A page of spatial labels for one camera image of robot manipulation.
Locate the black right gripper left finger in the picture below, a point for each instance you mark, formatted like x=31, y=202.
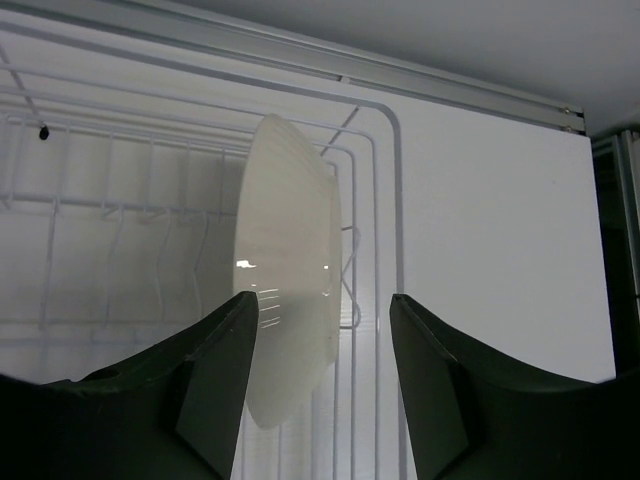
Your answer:
x=172, y=411

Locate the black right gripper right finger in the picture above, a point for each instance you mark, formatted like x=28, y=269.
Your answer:
x=474, y=412

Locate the orange rimmed flower plate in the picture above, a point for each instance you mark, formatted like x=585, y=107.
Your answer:
x=288, y=250

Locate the white wire dish rack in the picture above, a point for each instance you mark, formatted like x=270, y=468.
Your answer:
x=121, y=172

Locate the aluminium table frame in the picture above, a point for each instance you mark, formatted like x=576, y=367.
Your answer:
x=471, y=194

